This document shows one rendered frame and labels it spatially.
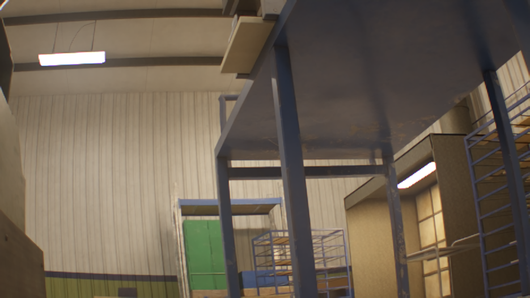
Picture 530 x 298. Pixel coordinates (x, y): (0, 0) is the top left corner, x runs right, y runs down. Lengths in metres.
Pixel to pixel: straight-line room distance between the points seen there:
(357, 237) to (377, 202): 0.76
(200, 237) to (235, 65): 7.64
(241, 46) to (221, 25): 8.21
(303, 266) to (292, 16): 0.53
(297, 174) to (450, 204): 5.41
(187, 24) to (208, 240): 3.78
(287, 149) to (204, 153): 9.76
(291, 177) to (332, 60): 0.36
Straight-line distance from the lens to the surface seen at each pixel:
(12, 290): 0.66
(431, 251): 4.88
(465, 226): 6.55
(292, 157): 1.15
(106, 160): 10.73
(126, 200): 10.48
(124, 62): 10.24
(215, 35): 9.74
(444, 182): 6.52
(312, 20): 1.18
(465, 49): 1.42
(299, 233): 1.11
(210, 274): 8.89
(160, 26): 9.42
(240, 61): 1.40
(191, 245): 8.92
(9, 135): 0.79
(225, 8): 1.50
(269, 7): 1.23
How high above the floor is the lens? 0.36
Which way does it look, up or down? 19 degrees up
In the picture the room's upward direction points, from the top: 6 degrees counter-clockwise
